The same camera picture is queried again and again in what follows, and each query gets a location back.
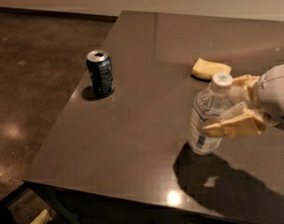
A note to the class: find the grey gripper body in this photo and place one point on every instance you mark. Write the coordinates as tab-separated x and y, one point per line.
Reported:
275	92

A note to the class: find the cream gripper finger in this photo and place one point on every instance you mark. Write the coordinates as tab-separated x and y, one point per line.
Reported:
238	120
246	82

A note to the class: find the clear plastic water bottle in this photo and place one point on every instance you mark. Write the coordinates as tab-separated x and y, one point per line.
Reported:
207	104

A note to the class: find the yellow sponge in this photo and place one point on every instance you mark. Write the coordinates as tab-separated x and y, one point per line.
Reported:
203	69

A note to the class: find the blue soda can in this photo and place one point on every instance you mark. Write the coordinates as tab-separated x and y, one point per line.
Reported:
100	69

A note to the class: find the yellow object under table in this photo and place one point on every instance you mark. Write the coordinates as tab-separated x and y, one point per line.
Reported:
43	218

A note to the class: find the black table frame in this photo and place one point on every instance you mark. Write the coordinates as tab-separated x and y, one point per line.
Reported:
24	203

